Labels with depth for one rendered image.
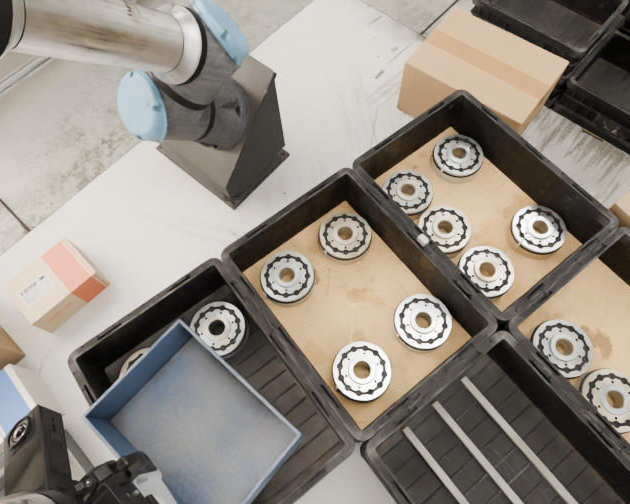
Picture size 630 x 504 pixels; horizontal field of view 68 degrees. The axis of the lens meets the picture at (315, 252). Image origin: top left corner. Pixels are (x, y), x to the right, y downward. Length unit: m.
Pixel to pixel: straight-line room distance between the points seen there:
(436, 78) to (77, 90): 1.86
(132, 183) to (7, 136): 1.39
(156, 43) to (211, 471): 0.56
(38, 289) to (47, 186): 1.23
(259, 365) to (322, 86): 0.79
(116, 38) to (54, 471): 0.50
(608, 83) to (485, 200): 1.07
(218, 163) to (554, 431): 0.83
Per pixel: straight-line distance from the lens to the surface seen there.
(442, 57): 1.20
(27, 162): 2.45
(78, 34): 0.66
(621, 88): 2.02
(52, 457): 0.46
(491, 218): 1.01
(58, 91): 2.64
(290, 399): 0.86
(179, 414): 0.64
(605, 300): 1.02
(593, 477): 0.95
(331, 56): 1.41
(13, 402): 1.08
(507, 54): 1.25
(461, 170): 1.02
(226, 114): 0.97
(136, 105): 0.89
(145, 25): 0.73
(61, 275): 1.13
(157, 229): 1.17
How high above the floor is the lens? 1.68
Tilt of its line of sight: 67 degrees down
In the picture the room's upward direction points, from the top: 6 degrees counter-clockwise
